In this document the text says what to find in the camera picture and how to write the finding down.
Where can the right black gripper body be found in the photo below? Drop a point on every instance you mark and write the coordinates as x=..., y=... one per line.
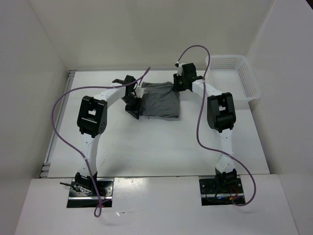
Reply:
x=179, y=82

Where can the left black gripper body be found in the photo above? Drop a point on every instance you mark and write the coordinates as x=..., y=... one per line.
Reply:
x=132, y=103

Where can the grey shorts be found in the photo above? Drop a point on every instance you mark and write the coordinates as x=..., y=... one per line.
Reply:
x=160, y=100

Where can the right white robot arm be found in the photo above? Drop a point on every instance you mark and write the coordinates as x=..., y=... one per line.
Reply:
x=220, y=115

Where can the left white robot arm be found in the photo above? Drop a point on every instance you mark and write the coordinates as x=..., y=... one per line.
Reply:
x=92, y=122

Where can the white perforated plastic basket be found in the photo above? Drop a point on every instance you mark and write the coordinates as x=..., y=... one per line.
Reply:
x=232, y=73

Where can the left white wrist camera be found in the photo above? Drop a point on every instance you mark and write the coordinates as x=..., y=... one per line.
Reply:
x=140, y=92

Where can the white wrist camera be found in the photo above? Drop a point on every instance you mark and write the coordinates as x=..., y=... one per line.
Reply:
x=179, y=65
x=140, y=92

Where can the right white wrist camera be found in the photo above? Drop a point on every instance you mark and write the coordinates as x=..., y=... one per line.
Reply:
x=179, y=65

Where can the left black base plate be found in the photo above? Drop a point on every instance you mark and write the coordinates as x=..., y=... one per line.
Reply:
x=79, y=197

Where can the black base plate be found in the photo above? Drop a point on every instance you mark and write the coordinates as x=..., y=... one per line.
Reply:
x=213, y=195
x=79, y=197

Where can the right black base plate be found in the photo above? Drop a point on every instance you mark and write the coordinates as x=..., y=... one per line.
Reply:
x=213, y=195

